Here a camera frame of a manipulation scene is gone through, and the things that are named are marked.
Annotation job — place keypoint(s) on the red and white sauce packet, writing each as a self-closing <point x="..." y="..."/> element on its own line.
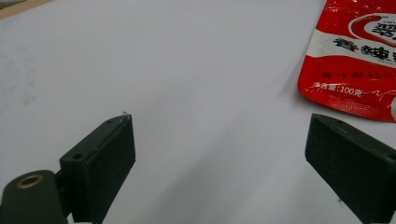
<point x="351" y="62"/>

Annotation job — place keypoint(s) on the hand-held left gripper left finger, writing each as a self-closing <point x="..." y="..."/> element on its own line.
<point x="99" y="165"/>

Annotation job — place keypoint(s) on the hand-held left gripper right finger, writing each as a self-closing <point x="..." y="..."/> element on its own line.
<point x="351" y="161"/>

